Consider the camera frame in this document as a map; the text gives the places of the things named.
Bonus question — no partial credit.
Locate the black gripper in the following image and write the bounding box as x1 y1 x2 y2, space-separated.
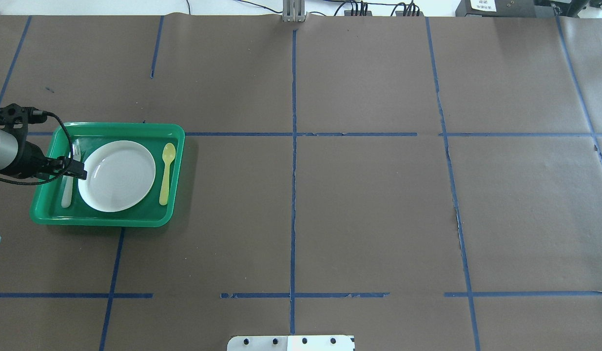
0 104 88 181

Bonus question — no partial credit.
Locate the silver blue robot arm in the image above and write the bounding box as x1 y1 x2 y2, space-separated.
0 103 88 186

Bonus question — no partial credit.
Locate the white round plate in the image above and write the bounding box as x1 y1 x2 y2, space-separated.
78 140 156 213

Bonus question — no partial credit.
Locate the green plastic tray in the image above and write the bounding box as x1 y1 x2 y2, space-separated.
30 122 185 228

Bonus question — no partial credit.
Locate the yellow plastic spoon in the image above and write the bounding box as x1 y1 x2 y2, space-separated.
158 143 176 205

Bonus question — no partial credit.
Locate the black power strip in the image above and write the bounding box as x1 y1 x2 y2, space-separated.
343 0 424 17

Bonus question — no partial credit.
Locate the black equipment box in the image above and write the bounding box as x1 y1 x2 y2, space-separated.
455 0 557 18

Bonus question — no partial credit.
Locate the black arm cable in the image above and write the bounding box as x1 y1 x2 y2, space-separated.
0 110 75 186

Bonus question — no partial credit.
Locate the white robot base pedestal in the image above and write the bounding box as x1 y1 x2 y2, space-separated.
227 335 356 351

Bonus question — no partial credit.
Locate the aluminium frame post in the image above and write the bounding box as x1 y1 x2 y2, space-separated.
282 0 307 23

